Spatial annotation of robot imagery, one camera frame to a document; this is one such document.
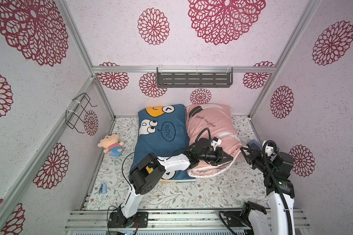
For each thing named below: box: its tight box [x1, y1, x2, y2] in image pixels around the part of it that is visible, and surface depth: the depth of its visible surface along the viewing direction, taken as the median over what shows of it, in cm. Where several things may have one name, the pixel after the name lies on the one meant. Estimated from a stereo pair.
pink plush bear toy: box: [97, 133, 125, 158], surface depth 98 cm
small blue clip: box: [98, 182, 108, 195], surface depth 84 cm
